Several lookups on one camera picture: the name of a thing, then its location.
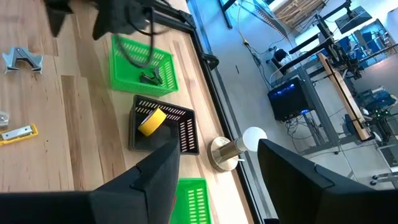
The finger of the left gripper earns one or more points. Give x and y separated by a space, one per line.
121 15
59 9

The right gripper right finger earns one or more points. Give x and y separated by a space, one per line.
295 193

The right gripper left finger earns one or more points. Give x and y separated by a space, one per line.
155 186

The black staple remover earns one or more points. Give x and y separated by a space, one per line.
149 79

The yellow mini stapler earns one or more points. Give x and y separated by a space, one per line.
18 133

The yellow tape roll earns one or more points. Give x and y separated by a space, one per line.
150 124

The green basket for staplers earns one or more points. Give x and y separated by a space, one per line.
192 202

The green basket for staple removers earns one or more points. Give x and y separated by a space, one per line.
124 77

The black plastic basket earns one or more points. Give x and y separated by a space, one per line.
186 130

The white bulb brass lamp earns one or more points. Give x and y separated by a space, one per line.
224 152

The black computer tower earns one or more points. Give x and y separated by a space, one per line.
289 99

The wooden workbench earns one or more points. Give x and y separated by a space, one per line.
345 96

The wooden pallets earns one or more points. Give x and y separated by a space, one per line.
298 12

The black monitor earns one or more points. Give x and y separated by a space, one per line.
351 20

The black aluminium table frame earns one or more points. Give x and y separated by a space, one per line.
177 15

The black robot station frame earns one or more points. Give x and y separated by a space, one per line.
311 51

